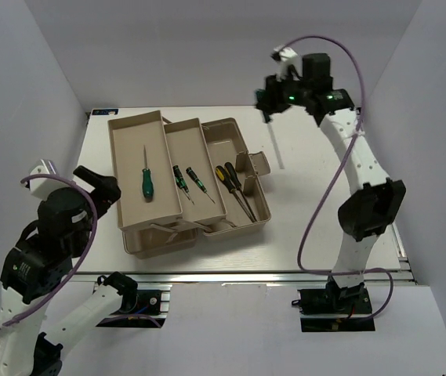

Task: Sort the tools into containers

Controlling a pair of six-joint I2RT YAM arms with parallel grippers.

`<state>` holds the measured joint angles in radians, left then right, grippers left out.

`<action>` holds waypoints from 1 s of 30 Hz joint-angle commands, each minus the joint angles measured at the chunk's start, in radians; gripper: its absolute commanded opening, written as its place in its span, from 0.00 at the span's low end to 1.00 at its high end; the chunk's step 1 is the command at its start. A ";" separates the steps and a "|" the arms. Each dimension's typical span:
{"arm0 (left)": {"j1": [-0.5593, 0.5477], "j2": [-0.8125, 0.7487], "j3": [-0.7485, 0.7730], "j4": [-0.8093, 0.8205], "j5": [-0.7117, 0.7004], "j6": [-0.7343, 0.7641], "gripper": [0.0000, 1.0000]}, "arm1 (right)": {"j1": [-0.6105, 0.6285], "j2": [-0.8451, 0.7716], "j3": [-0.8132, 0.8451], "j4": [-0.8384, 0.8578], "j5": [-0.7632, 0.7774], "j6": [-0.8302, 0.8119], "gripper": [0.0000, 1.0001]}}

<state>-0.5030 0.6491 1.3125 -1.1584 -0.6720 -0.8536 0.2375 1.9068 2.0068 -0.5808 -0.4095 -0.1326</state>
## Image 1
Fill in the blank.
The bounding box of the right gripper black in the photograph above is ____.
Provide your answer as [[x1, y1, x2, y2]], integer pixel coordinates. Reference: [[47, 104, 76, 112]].
[[253, 69, 310, 116]]

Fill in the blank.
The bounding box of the large green handle screwdriver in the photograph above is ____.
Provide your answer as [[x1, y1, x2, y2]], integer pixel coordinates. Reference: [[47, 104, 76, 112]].
[[142, 146, 154, 202]]

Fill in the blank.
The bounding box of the beige cantilever toolbox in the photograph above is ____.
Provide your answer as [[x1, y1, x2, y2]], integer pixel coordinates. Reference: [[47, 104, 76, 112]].
[[108, 110, 271, 259]]

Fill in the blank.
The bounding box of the small black green precision screwdriver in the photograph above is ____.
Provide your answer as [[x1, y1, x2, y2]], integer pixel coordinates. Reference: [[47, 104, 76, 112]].
[[172, 165, 194, 204]]

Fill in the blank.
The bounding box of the yellow black long screwdriver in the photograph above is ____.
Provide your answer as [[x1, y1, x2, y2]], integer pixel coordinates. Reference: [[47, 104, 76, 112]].
[[223, 161, 257, 222]]

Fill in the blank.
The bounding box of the short black green precision screwdriver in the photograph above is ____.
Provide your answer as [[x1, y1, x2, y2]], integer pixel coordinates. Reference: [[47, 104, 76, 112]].
[[186, 167, 215, 203]]

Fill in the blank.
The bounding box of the yellow black handle file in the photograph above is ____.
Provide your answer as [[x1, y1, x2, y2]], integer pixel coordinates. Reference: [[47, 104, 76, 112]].
[[216, 165, 254, 222]]

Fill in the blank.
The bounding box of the green handle long screwdriver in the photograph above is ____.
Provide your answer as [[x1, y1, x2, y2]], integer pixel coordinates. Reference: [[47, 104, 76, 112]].
[[255, 89, 285, 170]]

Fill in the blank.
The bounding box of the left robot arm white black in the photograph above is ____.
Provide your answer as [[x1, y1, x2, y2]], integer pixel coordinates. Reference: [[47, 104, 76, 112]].
[[0, 166, 138, 375]]

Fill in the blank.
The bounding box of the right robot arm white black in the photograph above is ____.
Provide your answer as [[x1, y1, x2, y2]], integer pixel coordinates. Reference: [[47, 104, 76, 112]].
[[256, 48, 406, 313]]

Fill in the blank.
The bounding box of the blue label sticker left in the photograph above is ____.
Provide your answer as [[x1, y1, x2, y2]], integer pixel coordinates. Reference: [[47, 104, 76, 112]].
[[91, 109, 118, 116]]

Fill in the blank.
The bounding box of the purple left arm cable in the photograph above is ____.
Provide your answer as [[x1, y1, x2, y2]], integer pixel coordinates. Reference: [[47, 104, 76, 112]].
[[0, 175, 162, 345]]

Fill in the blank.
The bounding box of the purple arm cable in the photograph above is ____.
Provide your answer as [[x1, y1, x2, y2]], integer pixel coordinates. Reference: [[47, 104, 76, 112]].
[[275, 35, 394, 322], [0, 175, 162, 345]]

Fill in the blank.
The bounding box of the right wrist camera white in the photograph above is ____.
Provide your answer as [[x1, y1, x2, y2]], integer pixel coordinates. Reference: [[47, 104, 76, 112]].
[[270, 45, 301, 81]]

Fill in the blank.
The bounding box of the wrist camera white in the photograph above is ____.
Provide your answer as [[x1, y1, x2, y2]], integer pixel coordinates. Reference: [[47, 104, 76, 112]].
[[270, 45, 301, 81], [20, 158, 60, 201]]

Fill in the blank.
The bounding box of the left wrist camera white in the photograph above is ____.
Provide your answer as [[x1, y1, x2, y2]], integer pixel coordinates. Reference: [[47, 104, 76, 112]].
[[20, 158, 60, 201]]

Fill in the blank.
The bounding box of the aluminium front rail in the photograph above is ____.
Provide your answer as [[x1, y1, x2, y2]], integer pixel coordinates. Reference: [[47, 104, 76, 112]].
[[71, 270, 416, 284]]

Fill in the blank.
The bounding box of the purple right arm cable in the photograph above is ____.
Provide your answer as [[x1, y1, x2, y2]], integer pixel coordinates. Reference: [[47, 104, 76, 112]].
[[275, 35, 394, 322]]

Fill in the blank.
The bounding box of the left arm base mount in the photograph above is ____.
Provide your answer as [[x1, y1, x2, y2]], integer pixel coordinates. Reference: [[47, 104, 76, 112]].
[[97, 284, 170, 329]]

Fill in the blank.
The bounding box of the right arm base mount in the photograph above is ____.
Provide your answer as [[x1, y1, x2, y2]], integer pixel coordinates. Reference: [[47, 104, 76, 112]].
[[291, 288, 375, 333]]

